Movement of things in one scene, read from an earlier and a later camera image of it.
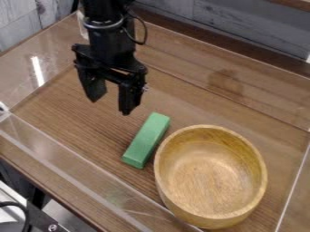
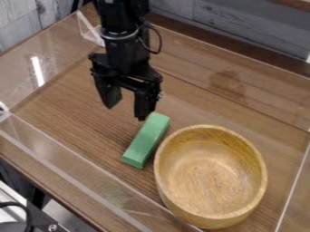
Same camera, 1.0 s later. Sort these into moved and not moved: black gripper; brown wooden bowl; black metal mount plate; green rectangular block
Moved: black gripper
Not moved: brown wooden bowl; black metal mount plate; green rectangular block
